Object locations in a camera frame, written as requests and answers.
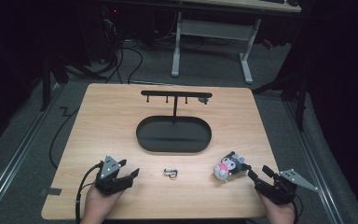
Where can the grey tape strip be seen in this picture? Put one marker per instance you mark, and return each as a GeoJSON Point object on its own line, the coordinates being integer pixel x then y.
{"type": "Point", "coordinates": [52, 191]}

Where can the black hook stand with tray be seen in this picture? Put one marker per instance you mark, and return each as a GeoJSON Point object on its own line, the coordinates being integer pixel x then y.
{"type": "Point", "coordinates": [174, 135]}

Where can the person's right hand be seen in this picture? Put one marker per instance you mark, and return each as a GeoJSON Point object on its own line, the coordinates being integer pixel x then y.
{"type": "Point", "coordinates": [279, 214]}

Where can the person's left hand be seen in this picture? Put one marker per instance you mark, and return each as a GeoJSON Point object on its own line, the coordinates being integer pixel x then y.
{"type": "Point", "coordinates": [98, 205]}

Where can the dark computer tower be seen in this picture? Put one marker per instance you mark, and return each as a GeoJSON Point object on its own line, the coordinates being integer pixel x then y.
{"type": "Point", "coordinates": [110, 34]}

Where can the desk with white metal legs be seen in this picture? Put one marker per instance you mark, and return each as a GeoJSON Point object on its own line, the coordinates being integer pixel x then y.
{"type": "Point", "coordinates": [214, 29]}

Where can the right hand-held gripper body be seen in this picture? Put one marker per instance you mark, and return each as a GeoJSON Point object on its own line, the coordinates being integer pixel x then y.
{"type": "Point", "coordinates": [279, 191]}

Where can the metal floor rail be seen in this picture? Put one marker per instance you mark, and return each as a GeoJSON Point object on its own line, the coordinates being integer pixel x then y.
{"type": "Point", "coordinates": [315, 168]}
{"type": "Point", "coordinates": [15, 158]}

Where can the dark metal stand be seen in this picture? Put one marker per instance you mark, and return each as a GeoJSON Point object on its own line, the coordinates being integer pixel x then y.
{"type": "Point", "coordinates": [47, 84]}
{"type": "Point", "coordinates": [300, 102]}

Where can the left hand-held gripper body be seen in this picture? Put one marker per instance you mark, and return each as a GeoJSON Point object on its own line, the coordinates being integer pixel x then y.
{"type": "Point", "coordinates": [109, 168]}

